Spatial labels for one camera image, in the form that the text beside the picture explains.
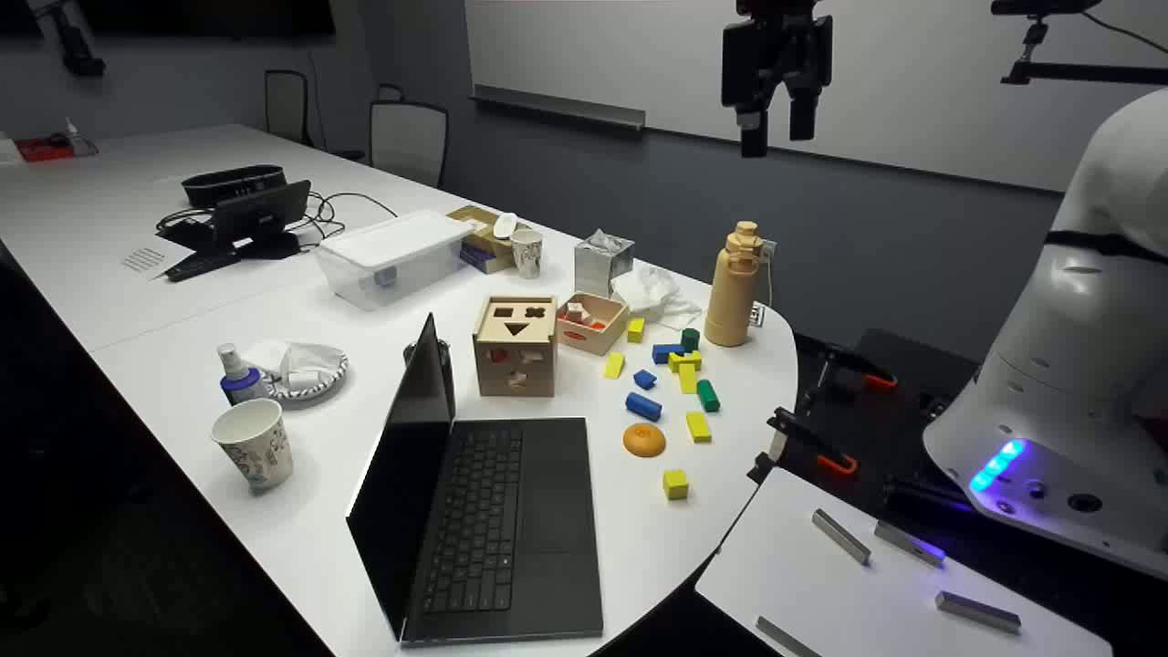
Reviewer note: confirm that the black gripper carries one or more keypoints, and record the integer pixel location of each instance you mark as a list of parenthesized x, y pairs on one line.
[(775, 46)]

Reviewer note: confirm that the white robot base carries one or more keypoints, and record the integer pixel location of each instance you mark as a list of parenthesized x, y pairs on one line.
[(1050, 434)]

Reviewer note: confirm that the white napkin pile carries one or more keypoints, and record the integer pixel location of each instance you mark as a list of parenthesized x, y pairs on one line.
[(659, 295)]

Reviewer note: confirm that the black laptop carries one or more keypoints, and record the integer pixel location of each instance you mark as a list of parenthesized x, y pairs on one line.
[(476, 530)]

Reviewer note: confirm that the tan water bottle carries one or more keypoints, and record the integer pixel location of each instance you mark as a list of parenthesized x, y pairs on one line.
[(737, 284)]

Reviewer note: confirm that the patterned tissue box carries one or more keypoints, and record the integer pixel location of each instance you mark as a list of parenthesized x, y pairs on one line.
[(601, 259)]

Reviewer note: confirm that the yellow arch block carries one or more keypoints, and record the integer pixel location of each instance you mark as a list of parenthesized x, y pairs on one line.
[(683, 357)]

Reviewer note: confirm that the paper cup near box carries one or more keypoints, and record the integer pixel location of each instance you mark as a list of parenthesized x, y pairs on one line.
[(526, 250)]

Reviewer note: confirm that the small wooden tray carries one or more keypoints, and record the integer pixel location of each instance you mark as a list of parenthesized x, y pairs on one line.
[(593, 322)]

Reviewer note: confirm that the green octagonal block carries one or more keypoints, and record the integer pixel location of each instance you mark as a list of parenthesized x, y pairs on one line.
[(706, 395)]

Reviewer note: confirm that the small blue block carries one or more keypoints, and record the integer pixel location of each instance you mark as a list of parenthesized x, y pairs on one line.
[(645, 379)]

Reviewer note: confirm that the blue rectangular block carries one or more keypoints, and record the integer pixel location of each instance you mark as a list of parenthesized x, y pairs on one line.
[(645, 405)]

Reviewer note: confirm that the yellow rectangular block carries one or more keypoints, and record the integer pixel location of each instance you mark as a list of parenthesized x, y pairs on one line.
[(700, 427)]

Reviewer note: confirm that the wooden shape sorter cube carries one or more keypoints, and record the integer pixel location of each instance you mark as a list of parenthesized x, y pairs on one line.
[(518, 349)]

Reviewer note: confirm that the orange round disc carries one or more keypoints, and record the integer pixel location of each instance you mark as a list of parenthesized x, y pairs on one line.
[(645, 438)]

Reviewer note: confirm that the grey office chair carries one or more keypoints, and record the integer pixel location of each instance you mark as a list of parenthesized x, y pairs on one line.
[(288, 104), (408, 137)]

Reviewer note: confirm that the yellow cube block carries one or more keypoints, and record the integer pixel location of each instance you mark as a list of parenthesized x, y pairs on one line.
[(677, 481)]

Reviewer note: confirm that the white plastic container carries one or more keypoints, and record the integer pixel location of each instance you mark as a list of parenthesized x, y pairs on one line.
[(389, 259)]

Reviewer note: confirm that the white board with bars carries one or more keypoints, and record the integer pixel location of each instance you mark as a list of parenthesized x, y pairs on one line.
[(810, 571)]

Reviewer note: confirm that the black tablet on stand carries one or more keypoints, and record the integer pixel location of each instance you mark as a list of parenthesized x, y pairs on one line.
[(241, 228)]

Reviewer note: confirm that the patterned paper cup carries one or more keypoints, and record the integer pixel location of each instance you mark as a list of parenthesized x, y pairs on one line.
[(256, 444)]

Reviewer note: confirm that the red object on table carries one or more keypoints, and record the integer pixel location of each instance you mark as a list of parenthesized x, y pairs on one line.
[(47, 146)]

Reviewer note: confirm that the black clamp mount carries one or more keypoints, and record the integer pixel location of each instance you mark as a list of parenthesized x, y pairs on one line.
[(858, 415)]

